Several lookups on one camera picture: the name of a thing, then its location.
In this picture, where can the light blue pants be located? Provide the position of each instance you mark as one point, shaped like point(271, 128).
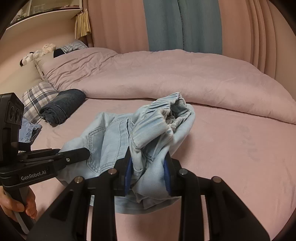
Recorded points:
point(111, 136)

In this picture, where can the pink duvet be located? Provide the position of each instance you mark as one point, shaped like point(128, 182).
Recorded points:
point(173, 76)

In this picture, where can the dark grey folded garment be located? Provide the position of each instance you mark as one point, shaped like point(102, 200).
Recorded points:
point(62, 104)

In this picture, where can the small black object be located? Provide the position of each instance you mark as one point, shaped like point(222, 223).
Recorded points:
point(58, 53)

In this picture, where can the cream bed headboard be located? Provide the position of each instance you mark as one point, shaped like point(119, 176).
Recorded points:
point(13, 78)

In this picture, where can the grey plaid pillow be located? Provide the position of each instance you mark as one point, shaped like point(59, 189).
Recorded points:
point(39, 95)

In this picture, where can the person's left hand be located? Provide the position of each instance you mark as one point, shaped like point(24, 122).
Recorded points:
point(9, 207)

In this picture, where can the black and white plush toy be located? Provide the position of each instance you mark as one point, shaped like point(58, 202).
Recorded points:
point(29, 58)

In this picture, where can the blue plaid pillow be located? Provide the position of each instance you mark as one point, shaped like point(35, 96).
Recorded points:
point(74, 46)

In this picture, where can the beige pleated cloth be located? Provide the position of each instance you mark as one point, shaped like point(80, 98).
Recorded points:
point(82, 24)

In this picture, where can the pink curtain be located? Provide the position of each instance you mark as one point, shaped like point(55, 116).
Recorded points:
point(115, 23)
point(254, 30)

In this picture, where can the blue curtain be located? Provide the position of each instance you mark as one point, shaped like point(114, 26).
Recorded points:
point(161, 23)

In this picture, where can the white wall shelf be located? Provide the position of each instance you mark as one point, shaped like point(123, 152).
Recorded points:
point(46, 20)

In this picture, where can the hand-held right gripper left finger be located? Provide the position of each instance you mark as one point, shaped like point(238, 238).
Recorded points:
point(128, 172)

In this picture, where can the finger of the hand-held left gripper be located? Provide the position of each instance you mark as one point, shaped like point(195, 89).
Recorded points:
point(76, 156)

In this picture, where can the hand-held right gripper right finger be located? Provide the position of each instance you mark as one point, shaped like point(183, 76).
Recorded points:
point(167, 178)

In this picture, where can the blue folded denim pants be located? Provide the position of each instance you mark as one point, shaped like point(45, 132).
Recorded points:
point(31, 132)

